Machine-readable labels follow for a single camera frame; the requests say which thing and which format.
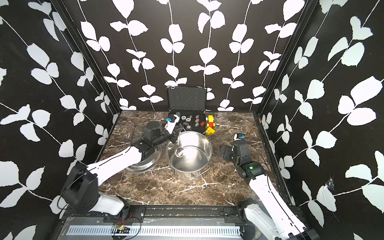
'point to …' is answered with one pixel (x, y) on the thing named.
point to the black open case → (190, 103)
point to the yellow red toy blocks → (210, 125)
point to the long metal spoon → (179, 151)
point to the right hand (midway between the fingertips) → (225, 145)
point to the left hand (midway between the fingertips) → (183, 124)
